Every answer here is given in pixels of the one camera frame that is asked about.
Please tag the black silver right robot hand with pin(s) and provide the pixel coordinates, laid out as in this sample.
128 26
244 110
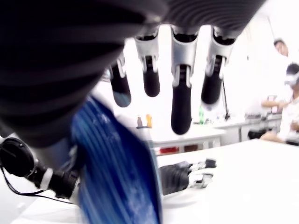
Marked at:
58 58

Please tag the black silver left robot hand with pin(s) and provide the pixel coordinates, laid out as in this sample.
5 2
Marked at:
177 175

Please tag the blue Oreo packet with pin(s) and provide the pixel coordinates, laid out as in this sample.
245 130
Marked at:
116 168

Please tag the red box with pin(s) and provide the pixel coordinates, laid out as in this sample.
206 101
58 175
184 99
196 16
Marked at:
168 149

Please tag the white table with shelf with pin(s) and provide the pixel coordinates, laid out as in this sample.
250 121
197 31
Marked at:
187 136

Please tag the small black tray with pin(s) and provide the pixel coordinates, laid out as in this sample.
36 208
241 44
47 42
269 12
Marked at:
143 127

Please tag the orange drink bottle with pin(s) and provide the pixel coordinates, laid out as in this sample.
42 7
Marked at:
149 121

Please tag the green plastic bottle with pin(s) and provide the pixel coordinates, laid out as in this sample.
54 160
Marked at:
201 116

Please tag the brown drink bottle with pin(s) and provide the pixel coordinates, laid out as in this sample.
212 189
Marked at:
140 122

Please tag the long white work table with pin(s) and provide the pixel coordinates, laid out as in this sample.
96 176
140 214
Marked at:
229 124

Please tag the black folding chair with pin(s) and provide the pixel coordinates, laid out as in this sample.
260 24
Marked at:
254 135

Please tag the tablet with pink screen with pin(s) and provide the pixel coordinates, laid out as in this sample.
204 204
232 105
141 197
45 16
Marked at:
272 99

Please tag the seated person in white shirt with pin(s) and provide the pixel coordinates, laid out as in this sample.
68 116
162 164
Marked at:
289 112

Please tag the white VR headset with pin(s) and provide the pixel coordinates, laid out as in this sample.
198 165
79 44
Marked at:
290 79

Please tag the standing person with black hair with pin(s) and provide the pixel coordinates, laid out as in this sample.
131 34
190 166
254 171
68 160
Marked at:
281 46

